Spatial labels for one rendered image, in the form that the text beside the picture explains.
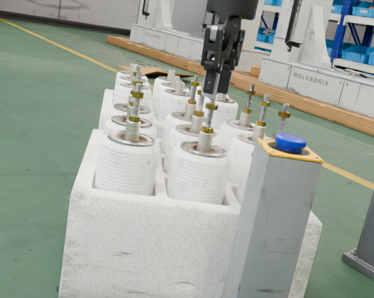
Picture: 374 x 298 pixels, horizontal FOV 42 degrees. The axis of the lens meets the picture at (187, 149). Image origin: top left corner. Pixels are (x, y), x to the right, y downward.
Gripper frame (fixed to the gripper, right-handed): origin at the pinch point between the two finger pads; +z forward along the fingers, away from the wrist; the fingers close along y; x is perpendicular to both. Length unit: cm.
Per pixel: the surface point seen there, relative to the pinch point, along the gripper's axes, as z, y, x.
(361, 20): -38, 568, -3
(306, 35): -10, 280, 23
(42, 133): 35, 59, 72
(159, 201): 17.4, -9.2, 2.8
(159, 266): 27.9, -9.1, 1.0
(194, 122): 8.5, 9.5, 5.5
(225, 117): 14, 50, 10
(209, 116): 4.7, -0.7, 0.0
